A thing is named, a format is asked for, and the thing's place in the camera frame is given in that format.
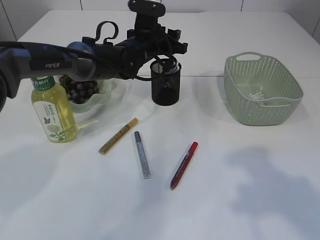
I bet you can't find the silver glitter pen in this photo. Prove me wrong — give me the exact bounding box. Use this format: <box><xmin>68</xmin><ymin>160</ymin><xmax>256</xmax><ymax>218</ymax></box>
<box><xmin>134</xmin><ymin>131</ymin><xmax>152</xmax><ymax>179</ymax></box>

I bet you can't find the clear plastic sheet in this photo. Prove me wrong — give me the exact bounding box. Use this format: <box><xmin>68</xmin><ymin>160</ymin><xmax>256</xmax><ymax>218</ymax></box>
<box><xmin>247</xmin><ymin>85</ymin><xmax>265</xmax><ymax>101</ymax></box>

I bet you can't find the purple artificial grape bunch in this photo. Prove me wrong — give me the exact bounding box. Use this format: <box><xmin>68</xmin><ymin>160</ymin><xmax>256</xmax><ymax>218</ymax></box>
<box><xmin>59</xmin><ymin>75</ymin><xmax>100</xmax><ymax>105</ymax></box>

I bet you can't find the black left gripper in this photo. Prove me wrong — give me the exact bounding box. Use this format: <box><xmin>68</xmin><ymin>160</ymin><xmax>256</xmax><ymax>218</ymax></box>
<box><xmin>126</xmin><ymin>23</ymin><xmax>188</xmax><ymax>59</ymax></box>

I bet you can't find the gold glitter pen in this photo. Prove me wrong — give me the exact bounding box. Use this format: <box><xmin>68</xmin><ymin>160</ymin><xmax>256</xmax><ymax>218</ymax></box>
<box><xmin>98</xmin><ymin>117</ymin><xmax>139</xmax><ymax>155</ymax></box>

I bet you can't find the yellow tea bottle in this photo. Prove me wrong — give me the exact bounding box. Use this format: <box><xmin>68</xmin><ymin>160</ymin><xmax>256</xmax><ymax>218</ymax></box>
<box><xmin>31</xmin><ymin>76</ymin><xmax>78</xmax><ymax>143</ymax></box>

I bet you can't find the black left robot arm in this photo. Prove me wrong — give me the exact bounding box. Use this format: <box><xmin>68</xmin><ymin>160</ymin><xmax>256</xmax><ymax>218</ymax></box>
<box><xmin>0</xmin><ymin>22</ymin><xmax>188</xmax><ymax>107</ymax></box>

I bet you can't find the black mesh pen holder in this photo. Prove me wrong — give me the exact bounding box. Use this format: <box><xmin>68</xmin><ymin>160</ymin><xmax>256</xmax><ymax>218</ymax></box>
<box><xmin>150</xmin><ymin>61</ymin><xmax>182</xmax><ymax>106</ymax></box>

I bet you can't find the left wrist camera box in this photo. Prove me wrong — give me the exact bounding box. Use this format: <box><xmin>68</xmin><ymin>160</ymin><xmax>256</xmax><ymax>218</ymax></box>
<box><xmin>127</xmin><ymin>0</ymin><xmax>166</xmax><ymax>31</ymax></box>

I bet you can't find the clear plastic ruler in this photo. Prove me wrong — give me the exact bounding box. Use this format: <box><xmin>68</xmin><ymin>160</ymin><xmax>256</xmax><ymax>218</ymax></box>
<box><xmin>164</xmin><ymin>58</ymin><xmax>180</xmax><ymax>75</ymax></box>

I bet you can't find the green woven plastic basket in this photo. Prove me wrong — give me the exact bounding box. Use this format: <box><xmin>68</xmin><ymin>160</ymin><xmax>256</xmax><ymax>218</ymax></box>
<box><xmin>224</xmin><ymin>52</ymin><xmax>304</xmax><ymax>127</ymax></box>

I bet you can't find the red glitter pen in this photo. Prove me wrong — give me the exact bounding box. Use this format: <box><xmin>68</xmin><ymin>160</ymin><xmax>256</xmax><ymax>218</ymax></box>
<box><xmin>170</xmin><ymin>141</ymin><xmax>199</xmax><ymax>191</ymax></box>

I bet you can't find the green wavy glass bowl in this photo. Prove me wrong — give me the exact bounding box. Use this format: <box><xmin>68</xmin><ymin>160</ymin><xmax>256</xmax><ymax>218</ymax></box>
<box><xmin>70</xmin><ymin>79</ymin><xmax>116</xmax><ymax>113</ymax></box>

